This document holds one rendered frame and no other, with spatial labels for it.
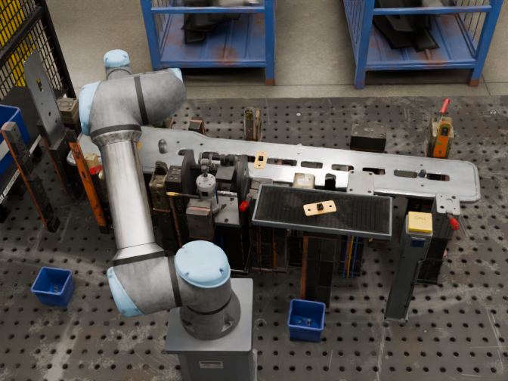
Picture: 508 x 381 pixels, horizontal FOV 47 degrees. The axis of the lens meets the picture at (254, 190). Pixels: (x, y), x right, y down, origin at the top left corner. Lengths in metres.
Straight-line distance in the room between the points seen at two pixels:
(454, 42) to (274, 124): 1.95
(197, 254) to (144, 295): 0.14
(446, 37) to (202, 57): 1.63
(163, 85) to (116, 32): 3.33
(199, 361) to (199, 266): 0.31
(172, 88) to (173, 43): 2.77
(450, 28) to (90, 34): 2.61
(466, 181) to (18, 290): 1.54
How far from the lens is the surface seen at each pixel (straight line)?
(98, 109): 1.35
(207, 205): 1.73
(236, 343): 1.44
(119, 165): 1.33
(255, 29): 4.21
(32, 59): 2.02
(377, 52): 4.01
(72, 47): 4.60
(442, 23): 4.39
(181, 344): 1.45
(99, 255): 2.17
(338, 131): 2.54
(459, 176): 1.99
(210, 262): 1.29
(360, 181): 1.76
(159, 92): 1.35
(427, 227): 1.60
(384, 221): 1.59
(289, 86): 3.94
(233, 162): 1.72
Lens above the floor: 2.36
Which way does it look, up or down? 47 degrees down
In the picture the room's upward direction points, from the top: 3 degrees counter-clockwise
